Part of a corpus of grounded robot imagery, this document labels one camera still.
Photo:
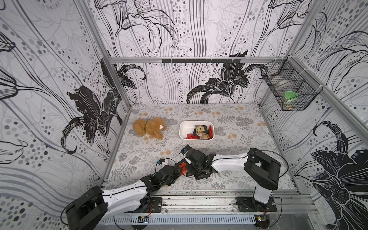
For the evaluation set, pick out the aluminium corner frame post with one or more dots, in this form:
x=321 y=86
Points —
x=83 y=6

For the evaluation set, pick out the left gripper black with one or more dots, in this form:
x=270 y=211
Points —
x=176 y=173

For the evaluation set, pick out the white perforated cable duct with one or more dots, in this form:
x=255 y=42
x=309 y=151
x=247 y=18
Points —
x=182 y=219

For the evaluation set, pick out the white plastic storage box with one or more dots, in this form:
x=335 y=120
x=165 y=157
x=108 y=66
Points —
x=188 y=127

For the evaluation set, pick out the brown plush dog toy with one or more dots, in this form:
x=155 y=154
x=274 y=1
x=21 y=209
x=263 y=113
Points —
x=153 y=128

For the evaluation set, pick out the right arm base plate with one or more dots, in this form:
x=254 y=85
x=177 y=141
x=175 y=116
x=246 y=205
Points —
x=249 y=204

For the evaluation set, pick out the black bar on rail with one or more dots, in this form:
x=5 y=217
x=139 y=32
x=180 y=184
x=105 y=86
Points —
x=197 y=60

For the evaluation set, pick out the green lid in basket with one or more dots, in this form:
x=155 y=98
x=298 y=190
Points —
x=290 y=95

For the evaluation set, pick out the black tea bag sachet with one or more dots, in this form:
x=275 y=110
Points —
x=200 y=129

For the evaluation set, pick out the black wire basket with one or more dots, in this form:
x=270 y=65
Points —
x=282 y=76

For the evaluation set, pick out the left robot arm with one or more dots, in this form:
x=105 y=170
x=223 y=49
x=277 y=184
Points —
x=96 y=204

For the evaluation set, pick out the red foil tea bag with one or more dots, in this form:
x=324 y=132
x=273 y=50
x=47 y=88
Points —
x=192 y=137

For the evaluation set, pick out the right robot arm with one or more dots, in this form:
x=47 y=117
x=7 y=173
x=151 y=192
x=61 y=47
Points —
x=262 y=168

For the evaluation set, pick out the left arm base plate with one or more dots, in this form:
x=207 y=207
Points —
x=150 y=205

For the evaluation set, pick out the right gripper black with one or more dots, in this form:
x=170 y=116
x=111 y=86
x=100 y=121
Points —
x=194 y=166

